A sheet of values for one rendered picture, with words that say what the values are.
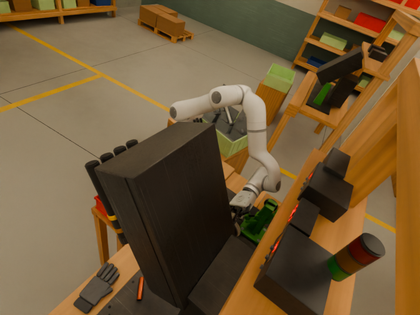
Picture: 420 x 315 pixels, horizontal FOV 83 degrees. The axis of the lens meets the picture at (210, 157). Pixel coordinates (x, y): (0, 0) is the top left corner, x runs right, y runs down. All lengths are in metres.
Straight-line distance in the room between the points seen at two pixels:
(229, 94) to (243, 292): 0.84
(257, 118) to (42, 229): 2.01
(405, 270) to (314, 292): 0.26
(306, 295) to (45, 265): 2.03
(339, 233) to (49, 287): 1.98
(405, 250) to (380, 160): 0.50
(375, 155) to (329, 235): 0.27
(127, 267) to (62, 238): 1.22
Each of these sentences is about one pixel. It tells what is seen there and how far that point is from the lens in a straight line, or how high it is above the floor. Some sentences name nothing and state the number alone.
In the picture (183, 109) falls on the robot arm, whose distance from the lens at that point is 1.42.
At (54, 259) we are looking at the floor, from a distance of 2.35.
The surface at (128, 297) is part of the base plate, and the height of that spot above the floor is 0.90.
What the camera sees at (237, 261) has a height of 1.24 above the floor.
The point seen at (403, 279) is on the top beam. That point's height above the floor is 1.86.
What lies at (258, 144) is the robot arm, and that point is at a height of 1.45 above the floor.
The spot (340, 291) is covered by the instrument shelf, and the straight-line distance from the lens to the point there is 0.75.
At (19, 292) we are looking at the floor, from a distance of 2.32.
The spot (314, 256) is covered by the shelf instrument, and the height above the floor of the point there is 1.62.
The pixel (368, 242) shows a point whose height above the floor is 1.73.
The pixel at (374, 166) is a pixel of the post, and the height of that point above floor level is 1.71.
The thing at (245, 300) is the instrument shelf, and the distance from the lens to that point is 0.61.
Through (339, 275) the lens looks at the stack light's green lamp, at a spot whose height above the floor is 1.63.
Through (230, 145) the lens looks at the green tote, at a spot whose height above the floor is 0.93.
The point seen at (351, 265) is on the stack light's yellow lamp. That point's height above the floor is 1.67.
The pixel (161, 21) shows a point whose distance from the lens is 6.62.
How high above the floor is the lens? 2.09
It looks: 42 degrees down
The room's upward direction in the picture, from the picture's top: 19 degrees clockwise
